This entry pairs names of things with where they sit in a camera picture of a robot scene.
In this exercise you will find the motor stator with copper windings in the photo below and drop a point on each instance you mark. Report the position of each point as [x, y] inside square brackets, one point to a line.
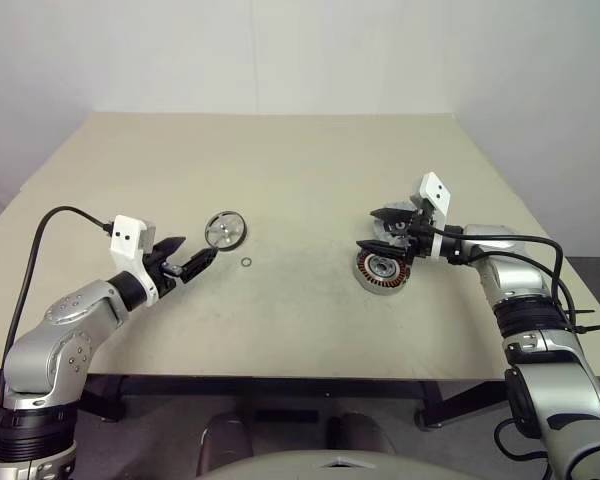
[380, 277]

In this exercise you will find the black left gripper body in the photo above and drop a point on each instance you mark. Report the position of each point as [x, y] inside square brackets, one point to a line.
[165, 272]

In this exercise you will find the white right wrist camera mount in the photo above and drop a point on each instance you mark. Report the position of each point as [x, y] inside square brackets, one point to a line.
[435, 190]

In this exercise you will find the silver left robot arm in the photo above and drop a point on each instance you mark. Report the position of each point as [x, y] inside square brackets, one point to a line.
[55, 350]

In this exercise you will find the dark rounded shape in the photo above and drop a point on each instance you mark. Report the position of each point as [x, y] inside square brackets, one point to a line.
[225, 440]
[357, 432]

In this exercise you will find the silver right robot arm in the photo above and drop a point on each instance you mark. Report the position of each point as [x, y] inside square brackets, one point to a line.
[555, 380]

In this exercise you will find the round silver metal disc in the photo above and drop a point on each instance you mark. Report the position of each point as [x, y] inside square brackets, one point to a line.
[225, 230]

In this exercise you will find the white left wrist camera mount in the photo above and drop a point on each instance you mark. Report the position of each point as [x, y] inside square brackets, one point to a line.
[125, 237]

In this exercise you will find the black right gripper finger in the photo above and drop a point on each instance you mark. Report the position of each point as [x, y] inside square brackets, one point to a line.
[385, 250]
[392, 215]

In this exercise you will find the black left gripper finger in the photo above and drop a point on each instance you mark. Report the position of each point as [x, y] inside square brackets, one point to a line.
[197, 265]
[170, 246]

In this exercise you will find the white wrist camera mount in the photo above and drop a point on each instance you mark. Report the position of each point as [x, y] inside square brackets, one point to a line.
[435, 190]
[125, 237]

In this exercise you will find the grey robot torso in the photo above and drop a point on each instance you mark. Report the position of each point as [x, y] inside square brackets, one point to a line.
[280, 465]

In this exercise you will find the black metal table frame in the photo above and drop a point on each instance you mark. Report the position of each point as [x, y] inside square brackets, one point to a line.
[280, 385]

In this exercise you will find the silver motor rotor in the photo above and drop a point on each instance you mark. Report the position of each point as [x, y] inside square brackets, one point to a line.
[384, 234]

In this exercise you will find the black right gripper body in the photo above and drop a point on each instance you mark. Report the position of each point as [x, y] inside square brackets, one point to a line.
[420, 230]

